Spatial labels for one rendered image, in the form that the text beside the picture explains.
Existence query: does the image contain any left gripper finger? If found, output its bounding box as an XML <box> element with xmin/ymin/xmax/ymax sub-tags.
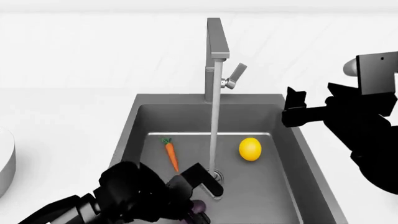
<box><xmin>185</xmin><ymin>210</ymin><xmax>213</xmax><ymax>224</ymax></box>
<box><xmin>165</xmin><ymin>174</ymin><xmax>195</xmax><ymax>207</ymax></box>

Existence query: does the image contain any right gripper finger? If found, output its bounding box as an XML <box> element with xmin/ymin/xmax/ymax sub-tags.
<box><xmin>280</xmin><ymin>86</ymin><xmax>331</xmax><ymax>129</ymax></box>
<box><xmin>327</xmin><ymin>82</ymin><xmax>362</xmax><ymax>101</ymax></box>

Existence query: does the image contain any purple eggplant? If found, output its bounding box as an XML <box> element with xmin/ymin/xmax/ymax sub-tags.
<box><xmin>190</xmin><ymin>198</ymin><xmax>208</xmax><ymax>215</ymax></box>

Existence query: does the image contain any orange carrot with green top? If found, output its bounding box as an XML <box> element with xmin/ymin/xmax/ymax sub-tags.
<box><xmin>160</xmin><ymin>137</ymin><xmax>180</xmax><ymax>173</ymax></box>

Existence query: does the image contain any silver sink drain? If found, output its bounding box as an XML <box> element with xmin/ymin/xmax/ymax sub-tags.
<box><xmin>206</xmin><ymin>168</ymin><xmax>225</xmax><ymax>200</ymax></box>

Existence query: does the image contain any grey kitchen sink basin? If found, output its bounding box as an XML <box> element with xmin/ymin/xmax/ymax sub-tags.
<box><xmin>107</xmin><ymin>93</ymin><xmax>349</xmax><ymax>224</ymax></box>

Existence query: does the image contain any grey square faucet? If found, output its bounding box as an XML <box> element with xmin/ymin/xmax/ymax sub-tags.
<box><xmin>204</xmin><ymin>17</ymin><xmax>231</xmax><ymax>104</ymax></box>

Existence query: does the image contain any white bowl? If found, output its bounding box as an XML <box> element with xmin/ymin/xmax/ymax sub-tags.
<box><xmin>0</xmin><ymin>127</ymin><xmax>17</xmax><ymax>198</ymax></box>

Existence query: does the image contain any running water stream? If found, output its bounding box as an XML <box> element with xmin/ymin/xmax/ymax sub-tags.
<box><xmin>208</xmin><ymin>58</ymin><xmax>226</xmax><ymax>175</ymax></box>

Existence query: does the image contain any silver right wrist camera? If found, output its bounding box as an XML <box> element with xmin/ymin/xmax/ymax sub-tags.
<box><xmin>342</xmin><ymin>58</ymin><xmax>358</xmax><ymax>77</ymax></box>

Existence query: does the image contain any dark grey right camera mount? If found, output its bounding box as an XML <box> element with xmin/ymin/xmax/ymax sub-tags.
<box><xmin>355</xmin><ymin>50</ymin><xmax>398</xmax><ymax>96</ymax></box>

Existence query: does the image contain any grey faucet lever handle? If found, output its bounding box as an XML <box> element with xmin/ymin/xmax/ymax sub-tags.
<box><xmin>220</xmin><ymin>62</ymin><xmax>248</xmax><ymax>90</ymax></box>

